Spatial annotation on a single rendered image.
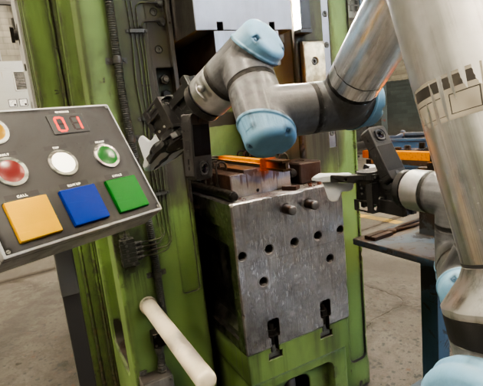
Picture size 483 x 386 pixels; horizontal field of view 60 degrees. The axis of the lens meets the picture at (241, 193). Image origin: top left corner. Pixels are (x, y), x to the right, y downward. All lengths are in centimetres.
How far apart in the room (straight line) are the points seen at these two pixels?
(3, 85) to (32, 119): 537
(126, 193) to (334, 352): 89
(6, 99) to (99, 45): 509
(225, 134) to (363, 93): 115
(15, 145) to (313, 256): 84
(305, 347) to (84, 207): 83
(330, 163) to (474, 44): 134
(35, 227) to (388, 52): 61
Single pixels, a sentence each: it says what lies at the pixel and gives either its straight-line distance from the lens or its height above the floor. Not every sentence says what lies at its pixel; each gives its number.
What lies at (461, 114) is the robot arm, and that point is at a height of 114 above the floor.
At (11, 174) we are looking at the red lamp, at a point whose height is 108.
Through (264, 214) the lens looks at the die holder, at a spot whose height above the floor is 87.
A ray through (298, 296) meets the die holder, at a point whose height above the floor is 60.
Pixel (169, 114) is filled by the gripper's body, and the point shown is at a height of 116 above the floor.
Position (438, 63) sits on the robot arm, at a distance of 23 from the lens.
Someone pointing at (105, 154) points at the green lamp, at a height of 109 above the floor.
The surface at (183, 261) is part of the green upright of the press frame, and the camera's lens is 132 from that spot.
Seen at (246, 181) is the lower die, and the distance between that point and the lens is 120.
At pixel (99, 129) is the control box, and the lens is 98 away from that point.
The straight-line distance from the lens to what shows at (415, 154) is 126.
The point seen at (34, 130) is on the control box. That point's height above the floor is 116.
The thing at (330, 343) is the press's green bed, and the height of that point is 40.
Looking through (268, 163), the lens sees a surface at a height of 100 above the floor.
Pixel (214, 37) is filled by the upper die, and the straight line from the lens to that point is 117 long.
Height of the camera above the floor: 115
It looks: 11 degrees down
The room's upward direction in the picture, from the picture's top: 6 degrees counter-clockwise
